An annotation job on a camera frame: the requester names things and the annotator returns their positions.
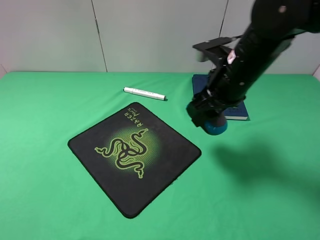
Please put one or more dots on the green table cloth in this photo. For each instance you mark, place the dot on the green table cloth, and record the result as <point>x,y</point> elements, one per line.
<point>260,180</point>

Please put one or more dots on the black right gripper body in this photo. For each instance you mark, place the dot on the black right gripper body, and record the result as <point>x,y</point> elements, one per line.
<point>205,101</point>

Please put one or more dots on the black razer mouse pad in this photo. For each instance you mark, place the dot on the black razer mouse pad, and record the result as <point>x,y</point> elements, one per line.
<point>133,156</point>

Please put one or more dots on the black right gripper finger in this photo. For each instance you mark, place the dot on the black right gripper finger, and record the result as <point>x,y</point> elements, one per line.
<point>197,117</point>

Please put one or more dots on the grey blue computer mouse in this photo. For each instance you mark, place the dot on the grey blue computer mouse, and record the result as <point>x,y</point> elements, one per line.
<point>215,125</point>

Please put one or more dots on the white marker pen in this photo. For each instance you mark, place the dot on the white marker pen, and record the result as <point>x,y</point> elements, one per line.
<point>144,93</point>

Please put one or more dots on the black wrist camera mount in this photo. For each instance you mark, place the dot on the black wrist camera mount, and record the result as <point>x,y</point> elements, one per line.
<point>215,50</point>

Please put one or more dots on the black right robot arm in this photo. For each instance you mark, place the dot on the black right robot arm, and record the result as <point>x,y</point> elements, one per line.
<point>239,61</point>

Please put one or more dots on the blue notebook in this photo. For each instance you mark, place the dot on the blue notebook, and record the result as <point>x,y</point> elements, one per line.
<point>199,81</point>

